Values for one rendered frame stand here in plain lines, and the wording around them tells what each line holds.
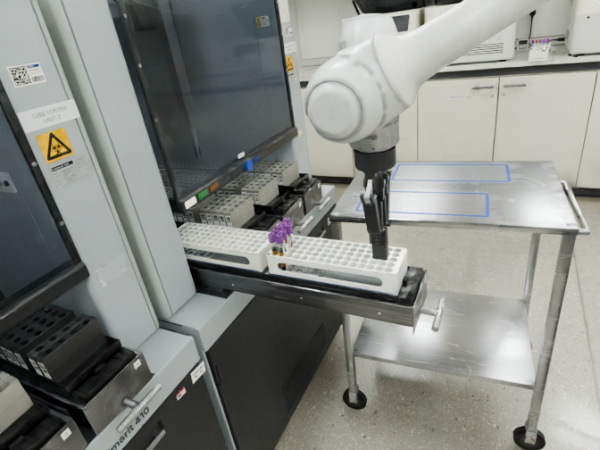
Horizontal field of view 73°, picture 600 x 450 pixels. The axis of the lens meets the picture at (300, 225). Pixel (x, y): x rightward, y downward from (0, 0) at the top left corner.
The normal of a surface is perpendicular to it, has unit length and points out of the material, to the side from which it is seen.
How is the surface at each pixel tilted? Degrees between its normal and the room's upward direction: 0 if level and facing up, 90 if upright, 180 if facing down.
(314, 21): 90
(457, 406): 0
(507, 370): 0
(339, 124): 90
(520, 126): 90
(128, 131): 90
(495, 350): 0
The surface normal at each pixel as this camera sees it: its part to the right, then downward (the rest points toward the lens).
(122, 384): 0.89, 0.10
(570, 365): -0.13, -0.88
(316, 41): -0.43, 0.47
